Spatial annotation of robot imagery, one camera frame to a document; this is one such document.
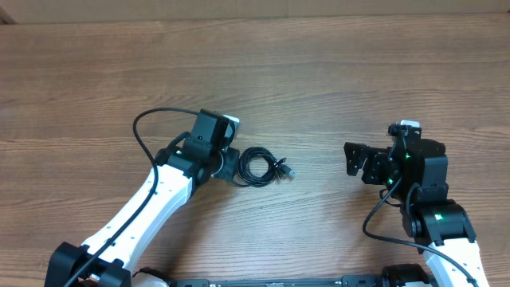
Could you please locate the black usb cable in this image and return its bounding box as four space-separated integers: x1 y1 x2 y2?
230 147 296 188

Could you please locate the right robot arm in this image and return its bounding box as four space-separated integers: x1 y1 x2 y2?
344 136 488 286

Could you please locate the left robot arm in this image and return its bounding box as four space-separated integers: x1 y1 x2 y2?
45 109 240 287

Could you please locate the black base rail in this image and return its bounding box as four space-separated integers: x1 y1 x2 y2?
171 275 391 287

